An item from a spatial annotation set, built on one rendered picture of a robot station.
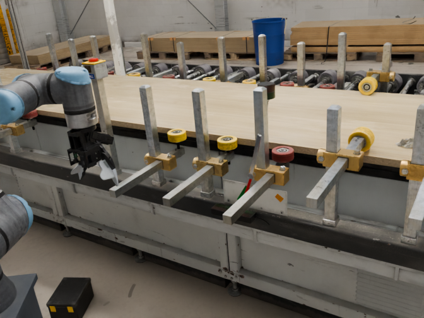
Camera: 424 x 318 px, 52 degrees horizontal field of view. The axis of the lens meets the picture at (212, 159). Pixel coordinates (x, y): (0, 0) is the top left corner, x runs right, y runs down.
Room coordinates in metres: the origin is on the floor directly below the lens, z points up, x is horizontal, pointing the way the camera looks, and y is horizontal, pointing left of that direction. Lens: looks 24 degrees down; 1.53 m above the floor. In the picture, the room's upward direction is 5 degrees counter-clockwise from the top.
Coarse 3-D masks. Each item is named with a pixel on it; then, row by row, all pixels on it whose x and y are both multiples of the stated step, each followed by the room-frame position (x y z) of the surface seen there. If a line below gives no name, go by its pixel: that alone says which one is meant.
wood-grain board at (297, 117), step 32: (128, 96) 2.45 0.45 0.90; (160, 96) 2.39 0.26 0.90; (224, 96) 2.27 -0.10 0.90; (288, 96) 2.16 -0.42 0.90; (320, 96) 2.11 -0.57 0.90; (352, 96) 2.06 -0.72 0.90; (384, 96) 2.01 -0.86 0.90; (416, 96) 1.96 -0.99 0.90; (160, 128) 1.86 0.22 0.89; (192, 128) 1.80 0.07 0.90; (224, 128) 1.76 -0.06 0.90; (288, 128) 1.69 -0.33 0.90; (320, 128) 1.65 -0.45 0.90; (352, 128) 1.62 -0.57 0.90; (384, 128) 1.59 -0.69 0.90; (384, 160) 1.32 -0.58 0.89
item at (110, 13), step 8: (104, 0) 3.08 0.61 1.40; (112, 0) 3.09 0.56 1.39; (112, 8) 3.08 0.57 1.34; (112, 16) 3.07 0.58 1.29; (112, 24) 3.06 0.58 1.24; (112, 32) 3.06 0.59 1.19; (112, 40) 3.07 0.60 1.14; (112, 48) 3.08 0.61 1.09; (120, 48) 3.09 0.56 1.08; (120, 56) 3.08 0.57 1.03; (120, 64) 3.07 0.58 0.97; (120, 72) 3.06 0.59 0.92
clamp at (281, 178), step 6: (258, 168) 1.39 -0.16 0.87; (270, 168) 1.38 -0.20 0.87; (276, 168) 1.38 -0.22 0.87; (288, 168) 1.37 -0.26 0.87; (258, 174) 1.39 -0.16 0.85; (264, 174) 1.38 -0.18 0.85; (276, 174) 1.35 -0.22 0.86; (282, 174) 1.34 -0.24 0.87; (288, 174) 1.37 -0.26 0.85; (276, 180) 1.35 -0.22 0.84; (282, 180) 1.34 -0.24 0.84; (288, 180) 1.37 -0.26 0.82
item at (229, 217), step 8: (264, 176) 1.35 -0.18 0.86; (272, 176) 1.34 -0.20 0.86; (256, 184) 1.29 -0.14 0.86; (264, 184) 1.29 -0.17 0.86; (248, 192) 1.24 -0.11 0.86; (256, 192) 1.24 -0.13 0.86; (240, 200) 1.19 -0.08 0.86; (248, 200) 1.19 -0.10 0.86; (232, 208) 1.15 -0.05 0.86; (240, 208) 1.15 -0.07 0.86; (224, 216) 1.11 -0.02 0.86; (232, 216) 1.11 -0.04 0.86; (232, 224) 1.11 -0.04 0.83
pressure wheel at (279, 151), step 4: (276, 148) 1.47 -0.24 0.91; (280, 148) 1.47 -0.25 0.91; (284, 148) 1.45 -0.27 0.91; (288, 148) 1.46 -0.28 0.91; (292, 148) 1.46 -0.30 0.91; (272, 152) 1.45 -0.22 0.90; (276, 152) 1.44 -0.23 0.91; (280, 152) 1.43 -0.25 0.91; (284, 152) 1.44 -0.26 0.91; (288, 152) 1.43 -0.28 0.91; (292, 152) 1.43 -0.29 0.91; (272, 156) 1.45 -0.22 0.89; (276, 156) 1.42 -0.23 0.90; (280, 156) 1.42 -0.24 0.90; (284, 156) 1.41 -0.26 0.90; (288, 156) 1.42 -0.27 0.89; (292, 156) 1.43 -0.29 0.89; (276, 160) 1.43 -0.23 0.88; (280, 160) 1.42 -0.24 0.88; (284, 160) 1.41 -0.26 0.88; (288, 160) 1.42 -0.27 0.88
